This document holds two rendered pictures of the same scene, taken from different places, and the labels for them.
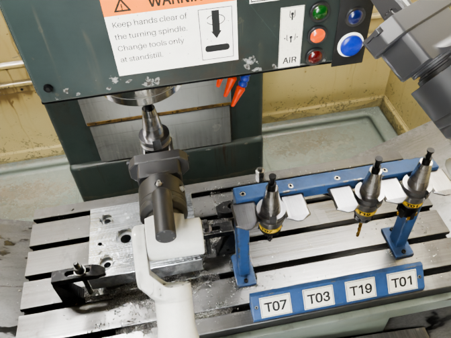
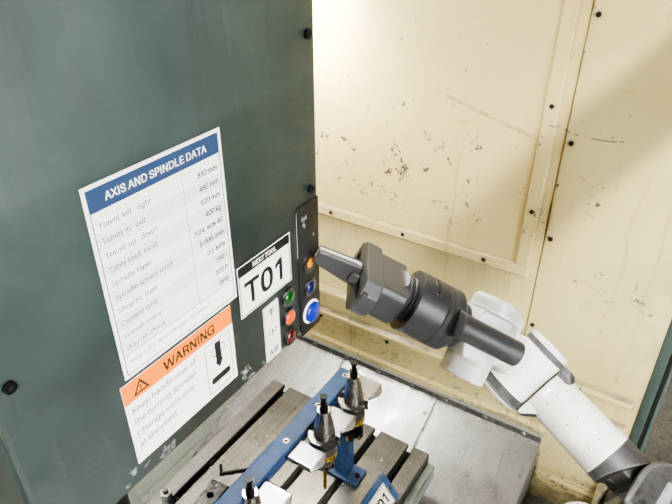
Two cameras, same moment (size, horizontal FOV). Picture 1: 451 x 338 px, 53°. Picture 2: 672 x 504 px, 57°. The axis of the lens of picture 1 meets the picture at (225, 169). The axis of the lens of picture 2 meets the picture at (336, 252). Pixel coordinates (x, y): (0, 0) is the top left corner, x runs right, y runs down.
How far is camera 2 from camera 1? 0.38 m
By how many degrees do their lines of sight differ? 40
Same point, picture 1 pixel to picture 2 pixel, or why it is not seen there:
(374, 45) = (364, 306)
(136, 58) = (154, 432)
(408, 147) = (272, 371)
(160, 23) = (174, 382)
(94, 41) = (115, 440)
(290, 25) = (270, 320)
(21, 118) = not seen: outside the picture
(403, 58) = (386, 306)
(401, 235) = (348, 460)
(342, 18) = (302, 293)
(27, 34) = (44, 480)
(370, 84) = not seen: hidden behind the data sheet
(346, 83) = not seen: hidden behind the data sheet
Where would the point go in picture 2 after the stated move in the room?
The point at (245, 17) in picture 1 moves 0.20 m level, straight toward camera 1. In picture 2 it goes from (238, 333) to (366, 425)
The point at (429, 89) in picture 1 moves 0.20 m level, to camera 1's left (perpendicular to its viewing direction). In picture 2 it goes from (415, 320) to (311, 409)
